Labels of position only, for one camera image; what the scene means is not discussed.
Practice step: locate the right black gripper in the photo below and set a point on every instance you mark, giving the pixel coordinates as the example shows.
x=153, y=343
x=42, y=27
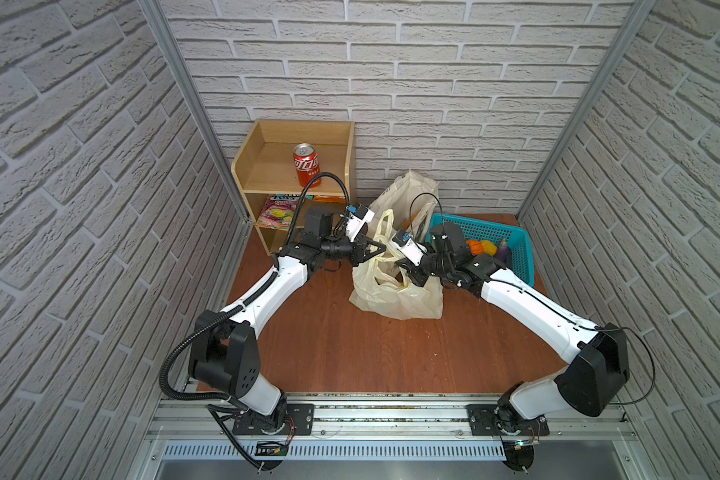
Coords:
x=414, y=273

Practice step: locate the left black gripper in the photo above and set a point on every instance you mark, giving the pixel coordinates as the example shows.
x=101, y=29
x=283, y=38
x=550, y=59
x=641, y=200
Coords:
x=363, y=254

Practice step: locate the thin cream plastic bag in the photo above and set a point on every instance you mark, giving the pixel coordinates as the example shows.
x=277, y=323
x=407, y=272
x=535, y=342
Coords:
x=382, y=287

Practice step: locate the canvas tote bag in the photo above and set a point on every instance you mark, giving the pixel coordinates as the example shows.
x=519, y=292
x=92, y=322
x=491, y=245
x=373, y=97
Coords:
x=412, y=198

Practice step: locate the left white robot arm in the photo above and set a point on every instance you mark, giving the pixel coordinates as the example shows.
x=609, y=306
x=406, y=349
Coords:
x=225, y=354

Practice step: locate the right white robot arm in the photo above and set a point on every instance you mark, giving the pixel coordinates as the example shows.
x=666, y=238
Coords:
x=596, y=357

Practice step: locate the orange toy pumpkin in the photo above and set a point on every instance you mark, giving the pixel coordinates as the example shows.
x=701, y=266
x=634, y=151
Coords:
x=476, y=248

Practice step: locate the purple toy eggplant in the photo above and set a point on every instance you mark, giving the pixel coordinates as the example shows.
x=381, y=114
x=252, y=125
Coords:
x=502, y=252

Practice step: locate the teal plastic basket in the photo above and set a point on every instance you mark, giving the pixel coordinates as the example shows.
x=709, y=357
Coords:
x=518, y=240

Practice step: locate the pink green candy bag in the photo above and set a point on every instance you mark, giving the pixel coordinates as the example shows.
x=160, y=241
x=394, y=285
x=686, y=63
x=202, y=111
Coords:
x=278, y=212

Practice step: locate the red cola can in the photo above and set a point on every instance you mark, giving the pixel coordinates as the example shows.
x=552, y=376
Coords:
x=306, y=163

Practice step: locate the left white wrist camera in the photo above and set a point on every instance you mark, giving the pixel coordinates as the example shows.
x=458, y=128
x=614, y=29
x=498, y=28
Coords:
x=356, y=219

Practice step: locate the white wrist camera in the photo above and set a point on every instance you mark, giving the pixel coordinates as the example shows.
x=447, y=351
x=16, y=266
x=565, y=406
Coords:
x=408, y=247
x=356, y=219

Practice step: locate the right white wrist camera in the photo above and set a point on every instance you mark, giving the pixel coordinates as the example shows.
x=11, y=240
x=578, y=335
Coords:
x=408, y=247

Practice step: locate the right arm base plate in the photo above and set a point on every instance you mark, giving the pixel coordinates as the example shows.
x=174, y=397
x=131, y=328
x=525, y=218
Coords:
x=495, y=420

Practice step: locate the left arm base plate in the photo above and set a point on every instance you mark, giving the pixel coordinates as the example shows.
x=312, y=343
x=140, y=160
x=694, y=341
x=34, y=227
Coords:
x=286, y=419

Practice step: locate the aluminium rail frame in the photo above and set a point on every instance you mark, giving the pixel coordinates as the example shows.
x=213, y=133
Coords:
x=395, y=427

